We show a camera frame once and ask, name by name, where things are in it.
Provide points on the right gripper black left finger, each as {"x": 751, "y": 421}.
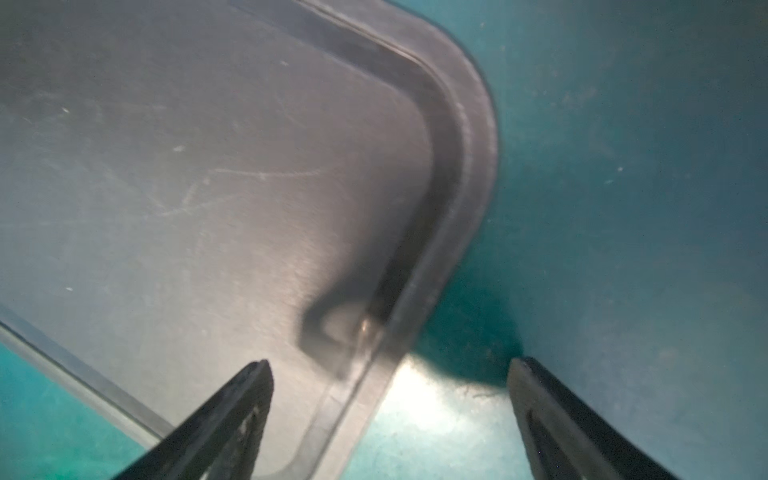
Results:
{"x": 221, "y": 439}

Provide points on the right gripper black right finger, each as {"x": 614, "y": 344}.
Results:
{"x": 563, "y": 437}

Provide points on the black plastic cutting board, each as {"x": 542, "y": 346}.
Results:
{"x": 191, "y": 186}

